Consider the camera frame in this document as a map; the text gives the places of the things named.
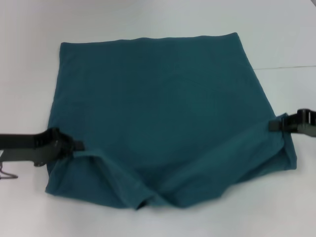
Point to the blue-green short-sleeved shirt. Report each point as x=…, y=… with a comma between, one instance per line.
x=160, y=111

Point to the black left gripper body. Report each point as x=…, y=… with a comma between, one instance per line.
x=29, y=145

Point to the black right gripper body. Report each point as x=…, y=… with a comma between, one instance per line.
x=301, y=123

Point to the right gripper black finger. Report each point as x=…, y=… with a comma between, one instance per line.
x=276, y=125

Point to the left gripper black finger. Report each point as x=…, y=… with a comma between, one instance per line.
x=78, y=145

